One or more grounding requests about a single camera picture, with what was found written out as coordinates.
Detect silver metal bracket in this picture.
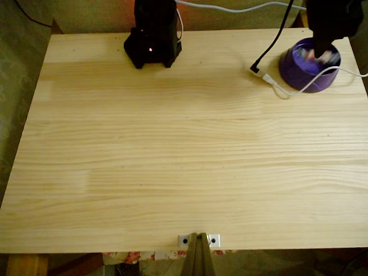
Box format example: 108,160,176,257
177,233,221,248

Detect grey white cable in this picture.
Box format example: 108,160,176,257
175,0,307,14

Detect thin black cable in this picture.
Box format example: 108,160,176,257
14,0,53,28

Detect light wooden table leg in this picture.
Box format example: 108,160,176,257
5,253,49,276

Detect red floral cloth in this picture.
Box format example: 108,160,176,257
102,249,239,266

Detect olive camera stand pole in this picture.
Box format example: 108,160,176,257
182,232,216,276

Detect white red candy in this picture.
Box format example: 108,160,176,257
297,47,340,66

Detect purple plastic bowl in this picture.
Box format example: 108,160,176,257
278,37,342,94

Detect white USB extension cable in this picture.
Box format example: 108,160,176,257
258,66,368,100

